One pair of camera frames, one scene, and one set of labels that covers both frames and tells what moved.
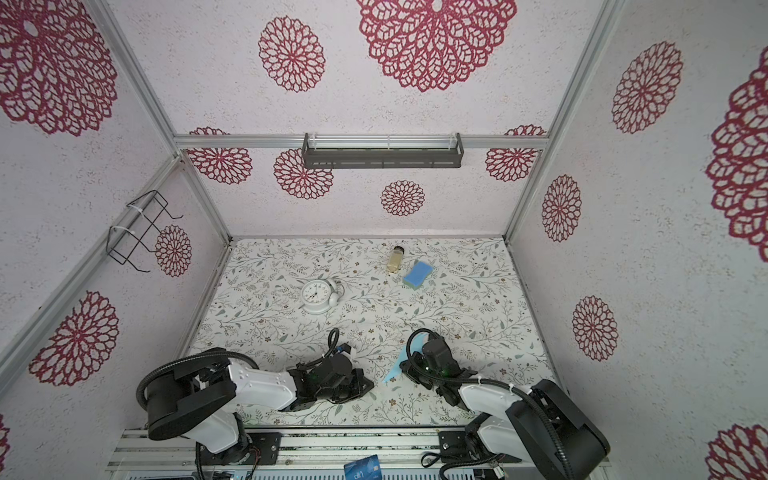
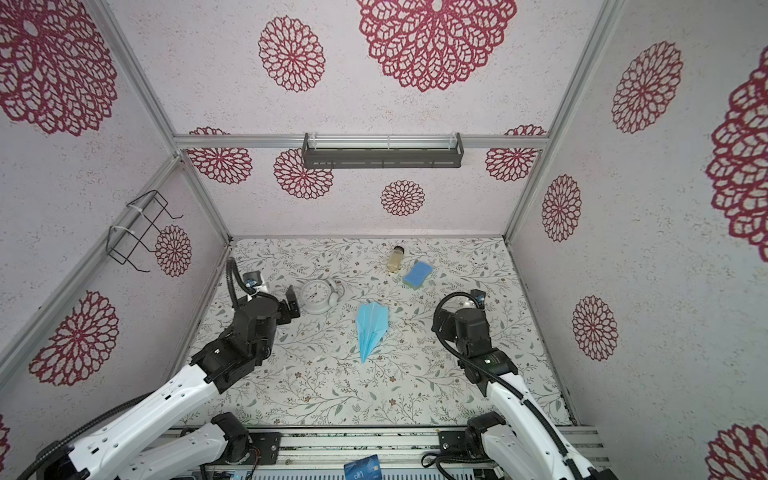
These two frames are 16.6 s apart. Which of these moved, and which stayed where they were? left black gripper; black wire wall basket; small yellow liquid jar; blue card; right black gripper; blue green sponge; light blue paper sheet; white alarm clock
Moved: left black gripper; light blue paper sheet; right black gripper
Stayed: black wire wall basket; blue green sponge; blue card; small yellow liquid jar; white alarm clock
